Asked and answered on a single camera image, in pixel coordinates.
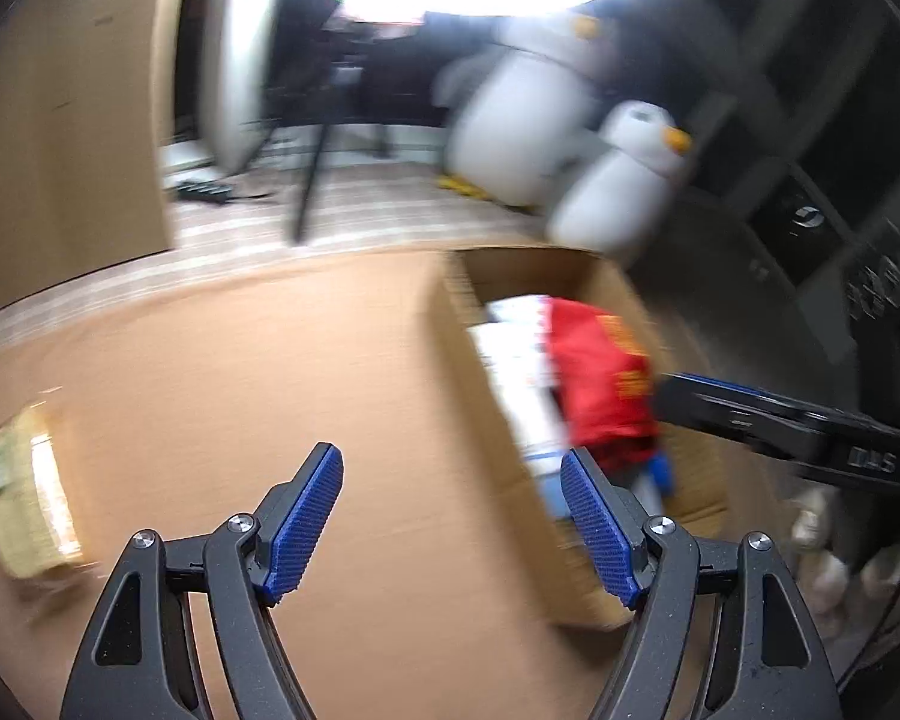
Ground power strip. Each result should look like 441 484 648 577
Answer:
166 178 235 205

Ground cardboard box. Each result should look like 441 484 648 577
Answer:
426 244 730 631

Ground red foil bag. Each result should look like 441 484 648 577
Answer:
541 298 661 467

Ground small penguin plush toy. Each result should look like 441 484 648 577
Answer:
546 100 695 257

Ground brown wooden panel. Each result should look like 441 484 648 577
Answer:
0 0 181 325

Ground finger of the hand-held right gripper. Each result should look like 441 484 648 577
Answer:
655 379 785 460
673 372 803 413

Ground dark cabinet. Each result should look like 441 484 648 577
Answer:
592 0 900 436

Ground clear packet of noodle cakes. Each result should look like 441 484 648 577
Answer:
0 405 87 582

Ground star-printed white tissue pack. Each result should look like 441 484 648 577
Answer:
484 295 552 329

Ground large penguin plush toy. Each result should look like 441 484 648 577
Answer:
429 11 610 209

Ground white sunscreen bottle blue cap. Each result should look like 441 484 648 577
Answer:
469 319 575 522

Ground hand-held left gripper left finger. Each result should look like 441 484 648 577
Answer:
61 442 344 720

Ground round blue tin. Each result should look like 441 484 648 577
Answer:
641 451 677 502

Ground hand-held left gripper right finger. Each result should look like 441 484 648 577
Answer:
561 447 845 720

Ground white metal frame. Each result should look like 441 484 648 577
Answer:
197 0 287 175

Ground person's right hand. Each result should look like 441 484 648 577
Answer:
787 486 850 597

